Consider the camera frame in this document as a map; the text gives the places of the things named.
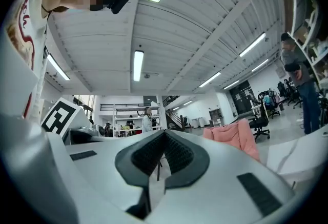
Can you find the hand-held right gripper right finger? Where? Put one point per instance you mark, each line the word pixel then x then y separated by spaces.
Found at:
pixel 217 187

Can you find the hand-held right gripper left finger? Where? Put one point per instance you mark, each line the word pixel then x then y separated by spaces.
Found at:
pixel 102 166

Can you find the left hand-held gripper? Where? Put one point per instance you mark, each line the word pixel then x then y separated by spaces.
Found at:
pixel 61 115

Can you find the white metal storage rack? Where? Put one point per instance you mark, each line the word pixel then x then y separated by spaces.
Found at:
pixel 123 115

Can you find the black swivel office chair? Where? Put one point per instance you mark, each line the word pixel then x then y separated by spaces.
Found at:
pixel 260 123

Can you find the person's cream printed t-shirt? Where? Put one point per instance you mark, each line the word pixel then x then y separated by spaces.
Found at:
pixel 23 46

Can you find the white marble low cabinet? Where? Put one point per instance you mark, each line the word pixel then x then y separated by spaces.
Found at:
pixel 294 156

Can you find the black stair railing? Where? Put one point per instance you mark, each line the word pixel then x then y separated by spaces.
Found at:
pixel 174 112

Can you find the white shelving unit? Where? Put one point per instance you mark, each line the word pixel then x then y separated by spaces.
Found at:
pixel 307 25

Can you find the black head-mounted camera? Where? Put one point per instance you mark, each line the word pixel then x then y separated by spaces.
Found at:
pixel 120 2

